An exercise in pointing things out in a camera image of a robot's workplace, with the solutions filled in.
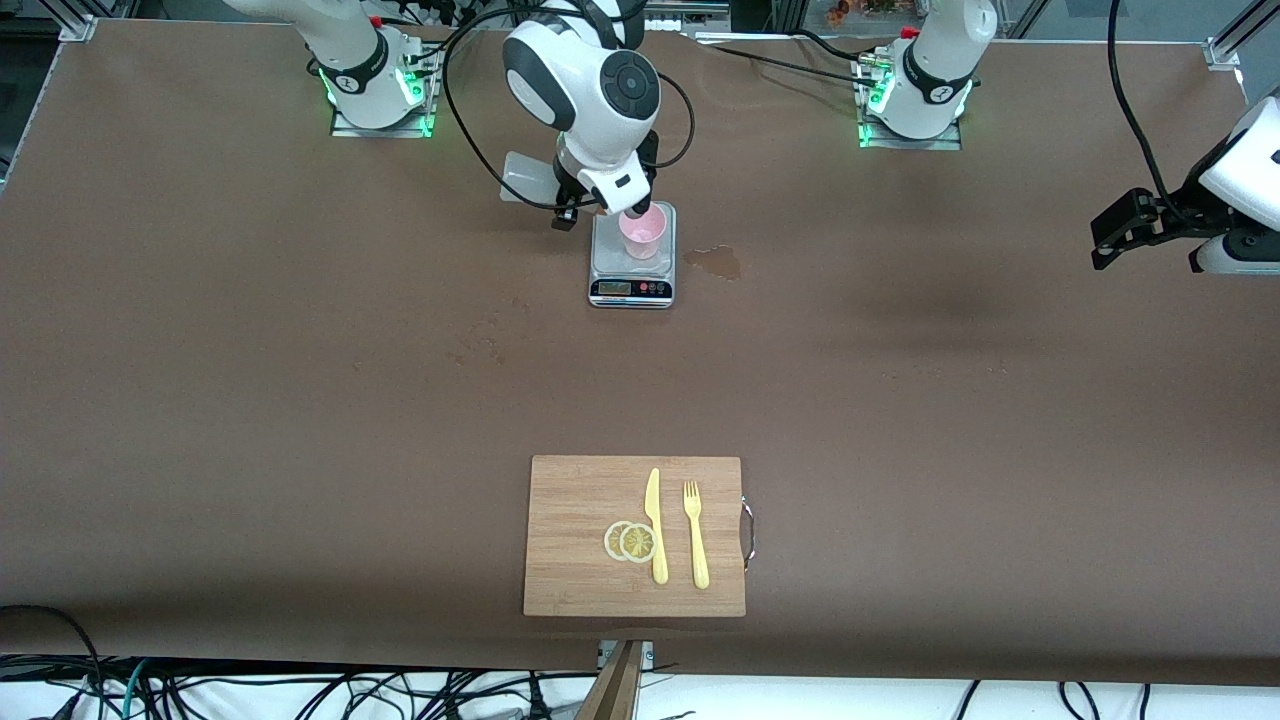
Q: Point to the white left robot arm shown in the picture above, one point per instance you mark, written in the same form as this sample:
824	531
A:
935	60

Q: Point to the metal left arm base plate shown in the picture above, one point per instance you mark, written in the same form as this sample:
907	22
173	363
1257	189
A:
950	142

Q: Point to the pink plastic cup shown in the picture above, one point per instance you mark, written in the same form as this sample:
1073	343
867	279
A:
642	238

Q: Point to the lemon slice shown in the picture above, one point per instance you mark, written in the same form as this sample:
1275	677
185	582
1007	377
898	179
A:
638	543
611	541

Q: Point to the wooden beam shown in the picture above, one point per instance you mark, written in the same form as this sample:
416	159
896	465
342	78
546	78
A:
615	690

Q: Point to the yellow plastic knife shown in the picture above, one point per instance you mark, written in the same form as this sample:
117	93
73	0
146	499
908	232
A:
653	500

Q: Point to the silver digital kitchen scale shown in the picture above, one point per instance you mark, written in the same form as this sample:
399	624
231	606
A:
632	285

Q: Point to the translucent sauce bottle orange cap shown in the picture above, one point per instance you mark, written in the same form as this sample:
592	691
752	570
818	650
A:
525	178

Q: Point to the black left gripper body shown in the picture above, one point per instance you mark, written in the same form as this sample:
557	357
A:
1178	214

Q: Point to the small metal bracket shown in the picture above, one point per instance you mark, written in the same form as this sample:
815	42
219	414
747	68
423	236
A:
648	652

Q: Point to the brown liquid spill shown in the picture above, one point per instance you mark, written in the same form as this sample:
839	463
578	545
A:
718	262

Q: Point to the yellow plastic fork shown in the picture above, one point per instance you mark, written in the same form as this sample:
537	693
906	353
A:
700	560

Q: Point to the wooden cutting board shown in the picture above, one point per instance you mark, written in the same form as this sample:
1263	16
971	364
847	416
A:
580	540

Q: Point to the white power strip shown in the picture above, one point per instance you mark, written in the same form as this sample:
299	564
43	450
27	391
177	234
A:
668	24

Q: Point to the aluminium frame profile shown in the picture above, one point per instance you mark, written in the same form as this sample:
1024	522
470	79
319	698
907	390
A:
1230	45
82	28

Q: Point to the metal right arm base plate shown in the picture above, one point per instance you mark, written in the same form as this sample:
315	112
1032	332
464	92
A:
345	128

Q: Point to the orange objects pile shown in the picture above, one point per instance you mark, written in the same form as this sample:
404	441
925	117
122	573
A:
860	8

